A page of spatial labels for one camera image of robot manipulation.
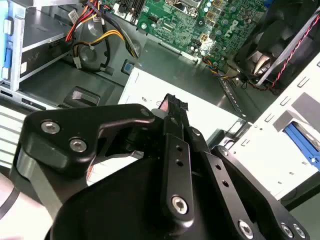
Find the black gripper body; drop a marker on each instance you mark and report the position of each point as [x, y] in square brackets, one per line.
[112, 212]

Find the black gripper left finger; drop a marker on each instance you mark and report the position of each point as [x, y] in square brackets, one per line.
[57, 140]

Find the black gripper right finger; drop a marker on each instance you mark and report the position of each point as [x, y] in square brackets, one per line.
[237, 180]

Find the person's hand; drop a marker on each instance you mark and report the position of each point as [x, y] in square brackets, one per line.
[15, 220]

